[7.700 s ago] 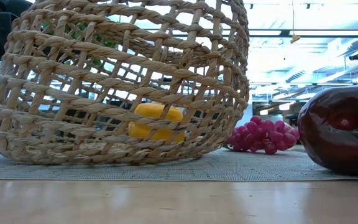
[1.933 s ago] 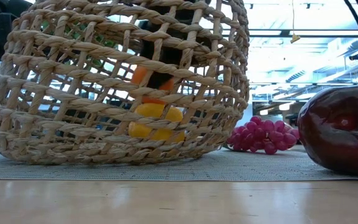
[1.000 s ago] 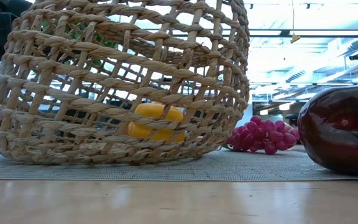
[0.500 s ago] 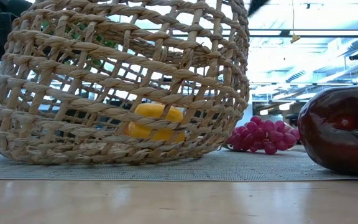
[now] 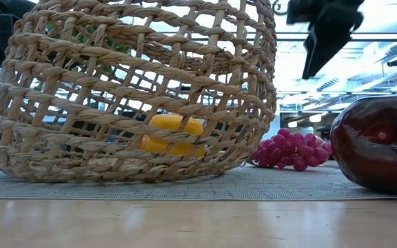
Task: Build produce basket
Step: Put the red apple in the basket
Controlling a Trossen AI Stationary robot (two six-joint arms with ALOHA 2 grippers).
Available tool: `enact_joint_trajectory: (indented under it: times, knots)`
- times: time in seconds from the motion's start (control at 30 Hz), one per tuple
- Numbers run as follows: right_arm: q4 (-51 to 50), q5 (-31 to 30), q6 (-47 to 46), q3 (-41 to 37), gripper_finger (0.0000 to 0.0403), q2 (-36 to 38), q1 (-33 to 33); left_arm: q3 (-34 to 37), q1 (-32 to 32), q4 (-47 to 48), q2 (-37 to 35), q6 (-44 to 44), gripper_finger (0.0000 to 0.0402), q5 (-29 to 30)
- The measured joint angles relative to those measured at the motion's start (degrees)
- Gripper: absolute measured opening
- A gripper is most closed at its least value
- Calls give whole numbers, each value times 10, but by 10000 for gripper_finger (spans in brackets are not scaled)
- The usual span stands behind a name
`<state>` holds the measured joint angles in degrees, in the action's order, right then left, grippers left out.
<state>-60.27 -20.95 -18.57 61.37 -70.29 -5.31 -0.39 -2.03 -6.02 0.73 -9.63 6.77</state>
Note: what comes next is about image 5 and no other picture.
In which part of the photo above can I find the yellow bell pepper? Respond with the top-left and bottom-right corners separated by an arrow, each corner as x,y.
139,114 -> 206,158

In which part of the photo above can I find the dark maroon round fruit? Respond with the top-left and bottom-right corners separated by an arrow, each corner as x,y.
329,93 -> 397,196

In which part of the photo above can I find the woven wicker basket with handles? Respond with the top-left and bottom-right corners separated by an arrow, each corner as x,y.
0,0 -> 278,183

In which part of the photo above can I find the purple grape bunch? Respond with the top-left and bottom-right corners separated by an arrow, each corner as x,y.
251,127 -> 334,172

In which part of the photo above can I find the grey woven placemat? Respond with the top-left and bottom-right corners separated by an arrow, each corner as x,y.
0,161 -> 397,201

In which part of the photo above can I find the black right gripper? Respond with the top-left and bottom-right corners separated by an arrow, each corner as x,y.
285,0 -> 365,81

